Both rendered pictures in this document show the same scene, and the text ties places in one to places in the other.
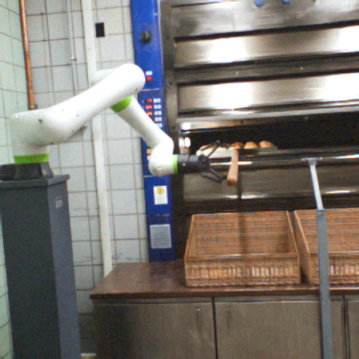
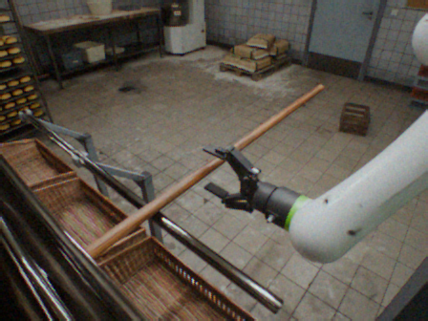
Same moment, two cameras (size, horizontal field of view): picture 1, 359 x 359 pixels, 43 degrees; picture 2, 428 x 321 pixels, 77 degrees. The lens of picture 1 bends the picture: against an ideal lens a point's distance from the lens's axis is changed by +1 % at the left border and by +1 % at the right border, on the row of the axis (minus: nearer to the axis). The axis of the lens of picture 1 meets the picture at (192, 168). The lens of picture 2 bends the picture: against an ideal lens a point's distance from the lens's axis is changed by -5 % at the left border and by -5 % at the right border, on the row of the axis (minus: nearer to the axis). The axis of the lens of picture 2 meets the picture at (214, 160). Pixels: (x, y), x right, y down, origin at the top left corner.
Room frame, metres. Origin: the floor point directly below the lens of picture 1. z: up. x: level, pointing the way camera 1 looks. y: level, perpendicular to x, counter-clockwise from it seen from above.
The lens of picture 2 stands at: (2.58, 0.16, 1.68)
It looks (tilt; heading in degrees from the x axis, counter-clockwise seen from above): 37 degrees down; 214
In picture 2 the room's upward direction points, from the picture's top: straight up
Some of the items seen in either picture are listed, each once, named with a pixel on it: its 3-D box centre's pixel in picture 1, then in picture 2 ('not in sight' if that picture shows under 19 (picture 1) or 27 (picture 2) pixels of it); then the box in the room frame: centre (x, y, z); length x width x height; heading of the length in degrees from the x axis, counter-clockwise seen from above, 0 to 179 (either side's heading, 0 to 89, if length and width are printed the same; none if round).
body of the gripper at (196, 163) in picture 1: (199, 163); (256, 193); (2.09, -0.04, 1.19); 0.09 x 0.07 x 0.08; 84
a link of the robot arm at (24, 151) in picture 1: (31, 136); not in sight; (1.69, 0.59, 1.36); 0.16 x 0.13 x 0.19; 48
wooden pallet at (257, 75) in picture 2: not in sight; (256, 63); (-2.12, -2.03, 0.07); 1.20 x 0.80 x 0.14; 173
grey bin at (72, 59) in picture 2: not in sight; (67, 57); (0.05, -4.51, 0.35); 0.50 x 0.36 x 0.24; 83
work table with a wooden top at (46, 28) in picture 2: not in sight; (101, 42); (-0.64, -4.43, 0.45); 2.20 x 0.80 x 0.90; 173
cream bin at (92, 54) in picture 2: not in sight; (89, 52); (-0.36, -4.46, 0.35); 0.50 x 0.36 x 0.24; 85
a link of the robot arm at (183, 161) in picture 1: (184, 163); (282, 207); (2.11, 0.03, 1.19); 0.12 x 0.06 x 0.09; 174
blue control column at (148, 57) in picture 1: (179, 166); not in sight; (3.62, 0.10, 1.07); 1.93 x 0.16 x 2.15; 173
